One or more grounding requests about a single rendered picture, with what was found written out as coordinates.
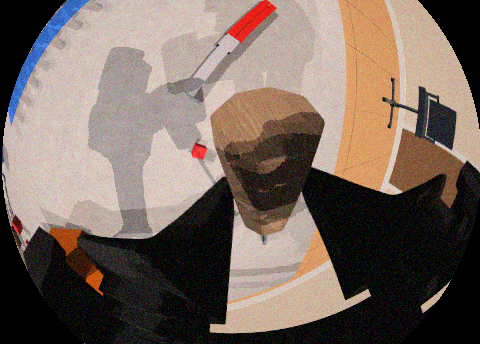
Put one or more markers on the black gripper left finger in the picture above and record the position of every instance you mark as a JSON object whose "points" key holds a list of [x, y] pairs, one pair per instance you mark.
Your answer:
{"points": [[190, 258]]}

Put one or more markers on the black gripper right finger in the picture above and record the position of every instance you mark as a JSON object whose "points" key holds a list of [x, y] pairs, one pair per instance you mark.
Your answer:
{"points": [[361, 227]]}

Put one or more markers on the blue flat strip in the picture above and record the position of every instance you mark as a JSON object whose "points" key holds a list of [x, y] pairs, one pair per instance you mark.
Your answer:
{"points": [[42, 42]]}

